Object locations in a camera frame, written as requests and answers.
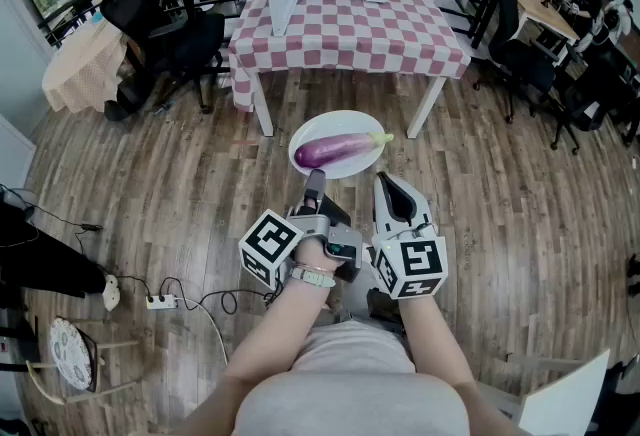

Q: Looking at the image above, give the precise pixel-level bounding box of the purple eggplant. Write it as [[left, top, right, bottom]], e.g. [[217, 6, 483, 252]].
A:
[[293, 131, 395, 170]]

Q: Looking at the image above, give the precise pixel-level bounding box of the pale wristwatch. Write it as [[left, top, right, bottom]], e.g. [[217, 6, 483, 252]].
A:
[[288, 265, 337, 289]]

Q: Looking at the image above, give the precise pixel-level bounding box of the person's left forearm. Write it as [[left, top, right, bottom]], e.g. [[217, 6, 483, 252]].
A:
[[172, 273, 337, 436]]

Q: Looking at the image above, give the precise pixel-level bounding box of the wooden desk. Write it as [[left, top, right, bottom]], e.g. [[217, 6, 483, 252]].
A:
[[509, 0, 581, 43]]

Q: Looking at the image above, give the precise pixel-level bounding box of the white power strip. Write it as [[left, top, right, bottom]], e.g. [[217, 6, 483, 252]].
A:
[[145, 293, 177, 311]]

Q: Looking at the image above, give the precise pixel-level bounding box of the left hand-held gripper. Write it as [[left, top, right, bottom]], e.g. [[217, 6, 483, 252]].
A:
[[238, 168, 365, 291]]

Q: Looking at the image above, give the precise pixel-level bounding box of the person's right forearm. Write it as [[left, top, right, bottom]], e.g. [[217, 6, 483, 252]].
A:
[[397, 293, 521, 436]]

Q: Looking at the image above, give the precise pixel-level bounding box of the black office chair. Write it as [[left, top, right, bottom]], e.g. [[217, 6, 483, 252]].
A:
[[487, 0, 557, 124], [549, 58, 640, 155], [99, 0, 226, 123]]

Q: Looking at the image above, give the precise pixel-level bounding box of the table with checkered cloth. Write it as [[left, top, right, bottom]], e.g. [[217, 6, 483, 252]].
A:
[[227, 0, 474, 140]]

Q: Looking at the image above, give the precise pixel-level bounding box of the person's torso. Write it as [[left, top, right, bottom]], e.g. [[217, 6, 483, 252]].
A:
[[232, 318, 471, 436]]

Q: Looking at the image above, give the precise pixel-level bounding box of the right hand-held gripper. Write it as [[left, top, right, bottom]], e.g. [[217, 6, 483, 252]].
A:
[[372, 171, 449, 301]]

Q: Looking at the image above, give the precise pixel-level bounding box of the white oval plate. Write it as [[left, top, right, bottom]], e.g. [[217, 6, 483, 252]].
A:
[[288, 109, 387, 179]]

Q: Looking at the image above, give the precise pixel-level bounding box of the wooden stool with patterned cushion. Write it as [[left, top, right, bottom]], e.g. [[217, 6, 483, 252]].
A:
[[25, 316, 144, 408]]

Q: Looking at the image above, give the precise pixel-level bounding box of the round table with beige cloth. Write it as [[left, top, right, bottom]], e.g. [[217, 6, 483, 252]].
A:
[[40, 16, 129, 115]]

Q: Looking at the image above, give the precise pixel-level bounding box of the person's left hand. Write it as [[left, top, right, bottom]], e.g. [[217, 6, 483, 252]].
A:
[[293, 238, 345, 274]]

